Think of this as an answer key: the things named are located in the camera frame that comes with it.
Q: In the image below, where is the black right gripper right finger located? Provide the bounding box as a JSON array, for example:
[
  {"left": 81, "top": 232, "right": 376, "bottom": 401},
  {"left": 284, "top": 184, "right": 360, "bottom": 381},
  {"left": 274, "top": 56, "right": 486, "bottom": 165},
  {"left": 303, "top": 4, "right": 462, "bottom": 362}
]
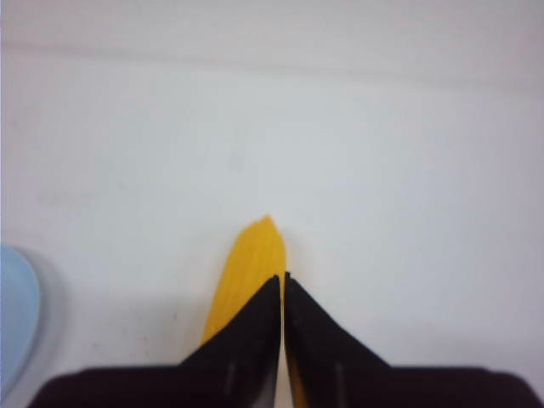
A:
[{"left": 284, "top": 275, "right": 543, "bottom": 407}]

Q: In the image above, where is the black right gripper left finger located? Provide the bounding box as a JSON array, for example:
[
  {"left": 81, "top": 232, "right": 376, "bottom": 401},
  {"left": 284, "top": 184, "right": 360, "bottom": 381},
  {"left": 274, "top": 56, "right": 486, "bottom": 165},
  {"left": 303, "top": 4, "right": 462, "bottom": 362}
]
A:
[{"left": 30, "top": 276, "right": 281, "bottom": 407}]

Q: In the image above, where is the light blue round plate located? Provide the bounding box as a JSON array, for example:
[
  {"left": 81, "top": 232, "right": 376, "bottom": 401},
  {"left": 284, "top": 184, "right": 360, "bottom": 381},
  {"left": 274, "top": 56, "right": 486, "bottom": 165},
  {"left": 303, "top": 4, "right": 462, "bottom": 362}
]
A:
[{"left": 1, "top": 245, "right": 41, "bottom": 396}]

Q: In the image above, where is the yellow corn cob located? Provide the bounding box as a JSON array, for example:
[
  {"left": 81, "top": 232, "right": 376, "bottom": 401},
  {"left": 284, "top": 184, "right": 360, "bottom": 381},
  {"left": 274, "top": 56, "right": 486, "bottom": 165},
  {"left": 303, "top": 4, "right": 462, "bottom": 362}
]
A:
[{"left": 201, "top": 214, "right": 287, "bottom": 343}]

